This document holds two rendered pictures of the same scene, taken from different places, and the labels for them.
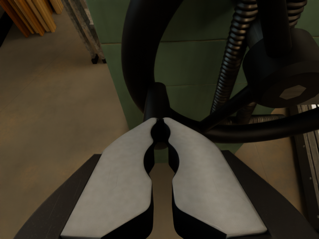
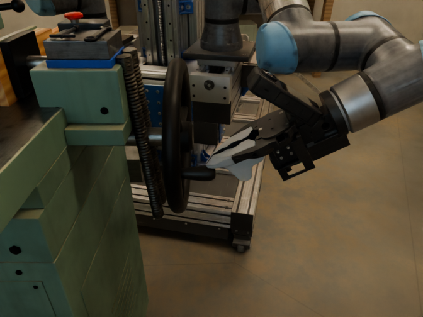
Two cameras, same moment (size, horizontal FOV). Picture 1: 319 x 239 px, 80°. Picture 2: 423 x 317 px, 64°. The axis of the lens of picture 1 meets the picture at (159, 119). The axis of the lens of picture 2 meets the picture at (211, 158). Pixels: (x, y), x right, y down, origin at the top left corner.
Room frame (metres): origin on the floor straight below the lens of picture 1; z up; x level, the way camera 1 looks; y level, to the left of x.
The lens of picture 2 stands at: (0.06, 0.45, 1.12)
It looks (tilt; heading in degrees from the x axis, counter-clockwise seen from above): 32 degrees down; 270
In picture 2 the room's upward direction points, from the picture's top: straight up
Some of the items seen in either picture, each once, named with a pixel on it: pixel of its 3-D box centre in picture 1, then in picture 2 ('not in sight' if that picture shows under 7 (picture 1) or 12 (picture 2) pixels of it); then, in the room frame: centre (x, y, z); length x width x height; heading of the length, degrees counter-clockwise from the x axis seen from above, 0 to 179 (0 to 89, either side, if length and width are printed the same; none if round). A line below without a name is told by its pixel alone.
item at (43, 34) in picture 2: not in sight; (28, 63); (0.39, -0.15, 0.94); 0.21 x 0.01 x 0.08; 89
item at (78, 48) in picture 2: not in sight; (86, 39); (0.27, -0.12, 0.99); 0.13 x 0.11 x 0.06; 89
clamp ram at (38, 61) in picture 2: not in sight; (43, 63); (0.35, -0.12, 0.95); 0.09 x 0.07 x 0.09; 89
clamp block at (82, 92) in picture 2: not in sight; (92, 83); (0.27, -0.12, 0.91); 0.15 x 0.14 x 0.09; 89
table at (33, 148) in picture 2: not in sight; (50, 107); (0.36, -0.12, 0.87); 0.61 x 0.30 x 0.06; 89
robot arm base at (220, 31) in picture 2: not in sight; (221, 31); (0.02, -0.78, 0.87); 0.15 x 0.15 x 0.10
